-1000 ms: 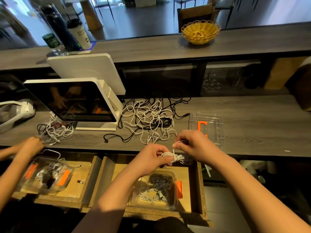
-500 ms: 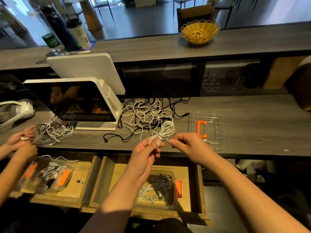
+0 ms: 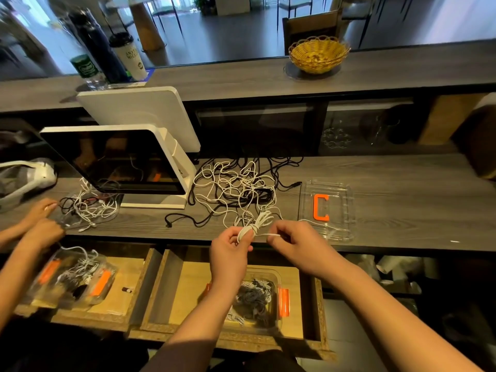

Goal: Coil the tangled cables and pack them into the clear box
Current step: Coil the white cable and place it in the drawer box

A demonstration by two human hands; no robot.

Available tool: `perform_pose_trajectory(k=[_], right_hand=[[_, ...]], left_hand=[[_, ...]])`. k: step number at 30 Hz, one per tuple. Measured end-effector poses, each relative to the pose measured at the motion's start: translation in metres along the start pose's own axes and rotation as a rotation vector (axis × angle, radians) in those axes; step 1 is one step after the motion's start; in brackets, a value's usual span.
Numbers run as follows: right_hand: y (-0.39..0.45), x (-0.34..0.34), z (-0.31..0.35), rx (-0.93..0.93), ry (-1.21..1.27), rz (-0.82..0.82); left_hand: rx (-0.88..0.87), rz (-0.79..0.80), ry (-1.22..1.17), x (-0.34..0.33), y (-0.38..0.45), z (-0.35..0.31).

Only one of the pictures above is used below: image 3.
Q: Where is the black thermos bottle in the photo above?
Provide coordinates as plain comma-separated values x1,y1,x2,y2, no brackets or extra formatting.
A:
70,7,133,84

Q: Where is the yellow woven basket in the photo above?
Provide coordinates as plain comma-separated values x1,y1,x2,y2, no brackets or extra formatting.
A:
288,36,351,76

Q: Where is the black cable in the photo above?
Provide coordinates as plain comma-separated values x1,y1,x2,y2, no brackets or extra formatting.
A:
164,210,215,229

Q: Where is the grey wooden bar counter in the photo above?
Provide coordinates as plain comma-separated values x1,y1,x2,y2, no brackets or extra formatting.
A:
0,38,496,115

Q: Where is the white touchscreen monitor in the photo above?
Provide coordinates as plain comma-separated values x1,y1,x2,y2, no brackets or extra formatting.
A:
40,125,197,210

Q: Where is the pile of white containers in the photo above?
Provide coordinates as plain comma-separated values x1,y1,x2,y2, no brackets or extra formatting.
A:
376,255,426,295

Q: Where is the bundle of black cables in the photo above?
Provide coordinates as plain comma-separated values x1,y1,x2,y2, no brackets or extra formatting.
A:
267,156,305,191

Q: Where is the white paper coffee cup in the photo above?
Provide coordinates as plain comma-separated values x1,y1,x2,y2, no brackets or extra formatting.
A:
108,32,149,82

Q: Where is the black metal chair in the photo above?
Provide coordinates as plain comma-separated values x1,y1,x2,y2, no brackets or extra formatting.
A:
277,0,315,28
341,0,377,43

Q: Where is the clear container drawer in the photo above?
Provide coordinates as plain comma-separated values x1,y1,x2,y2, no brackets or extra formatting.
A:
27,247,117,311
205,267,292,334

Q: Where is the clear lid orange handle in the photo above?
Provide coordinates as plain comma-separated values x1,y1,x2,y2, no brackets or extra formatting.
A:
298,178,358,243

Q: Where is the person's right forearm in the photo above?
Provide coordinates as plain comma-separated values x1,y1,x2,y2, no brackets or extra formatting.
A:
329,263,482,372

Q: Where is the another person's forearm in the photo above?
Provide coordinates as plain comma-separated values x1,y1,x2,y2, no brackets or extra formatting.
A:
0,244,46,330
0,221,29,250

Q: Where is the person's left hand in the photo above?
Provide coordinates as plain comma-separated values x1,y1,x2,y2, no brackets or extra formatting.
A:
209,226,255,299

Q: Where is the flat cardboard sheet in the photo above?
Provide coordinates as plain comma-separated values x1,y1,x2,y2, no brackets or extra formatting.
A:
418,92,485,146

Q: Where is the person's right hand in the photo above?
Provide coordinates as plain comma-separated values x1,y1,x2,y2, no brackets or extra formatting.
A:
267,220,358,284

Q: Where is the clear plastic water bottle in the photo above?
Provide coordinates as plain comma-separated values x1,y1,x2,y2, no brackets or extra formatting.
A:
66,27,110,90

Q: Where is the person's left forearm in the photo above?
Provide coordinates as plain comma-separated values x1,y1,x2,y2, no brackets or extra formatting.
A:
143,286,249,372

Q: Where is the wooden drawer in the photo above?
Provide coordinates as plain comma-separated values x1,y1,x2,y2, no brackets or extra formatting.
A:
128,245,334,361
15,242,164,332

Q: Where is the round wooden table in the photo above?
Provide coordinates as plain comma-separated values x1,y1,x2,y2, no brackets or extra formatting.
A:
108,0,167,51

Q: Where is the white customer display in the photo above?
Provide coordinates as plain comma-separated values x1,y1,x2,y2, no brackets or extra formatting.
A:
76,86,202,154

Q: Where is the brown wooden chair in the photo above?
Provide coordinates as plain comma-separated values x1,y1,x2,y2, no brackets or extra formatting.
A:
282,10,344,53

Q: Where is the white headset device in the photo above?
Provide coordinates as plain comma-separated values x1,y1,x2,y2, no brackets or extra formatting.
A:
0,159,57,212

